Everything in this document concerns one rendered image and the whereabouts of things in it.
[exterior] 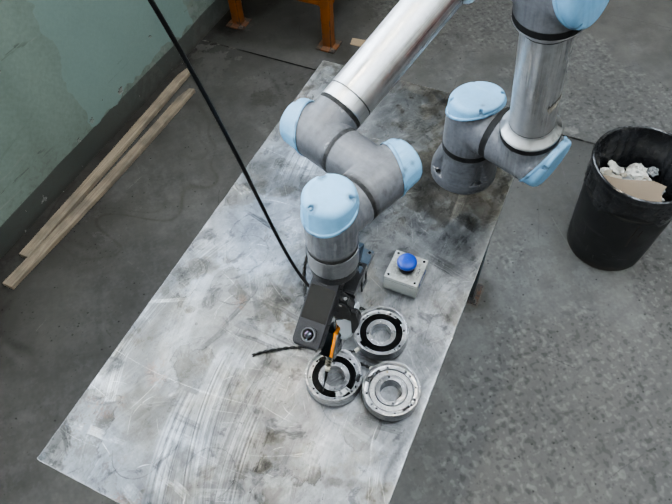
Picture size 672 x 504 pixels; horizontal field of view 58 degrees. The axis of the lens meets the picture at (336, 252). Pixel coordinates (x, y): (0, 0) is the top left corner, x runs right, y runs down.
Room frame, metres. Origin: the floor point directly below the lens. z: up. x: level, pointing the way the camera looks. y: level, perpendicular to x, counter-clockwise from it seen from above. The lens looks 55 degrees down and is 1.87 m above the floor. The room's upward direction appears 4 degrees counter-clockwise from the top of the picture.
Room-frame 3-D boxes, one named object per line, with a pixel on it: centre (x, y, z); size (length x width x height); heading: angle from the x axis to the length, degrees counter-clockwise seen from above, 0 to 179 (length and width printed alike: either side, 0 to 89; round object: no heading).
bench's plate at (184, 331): (0.74, 0.01, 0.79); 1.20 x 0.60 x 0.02; 152
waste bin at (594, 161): (1.27, -1.01, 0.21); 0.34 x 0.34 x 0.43
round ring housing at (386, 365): (0.42, -0.08, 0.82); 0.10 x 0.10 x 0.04
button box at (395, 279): (0.67, -0.14, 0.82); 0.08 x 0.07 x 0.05; 152
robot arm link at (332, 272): (0.50, 0.01, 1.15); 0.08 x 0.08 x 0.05
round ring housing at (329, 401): (0.45, 0.02, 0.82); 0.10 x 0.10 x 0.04
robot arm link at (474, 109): (0.95, -0.32, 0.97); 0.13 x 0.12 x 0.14; 41
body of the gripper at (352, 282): (0.51, 0.00, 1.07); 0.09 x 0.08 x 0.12; 155
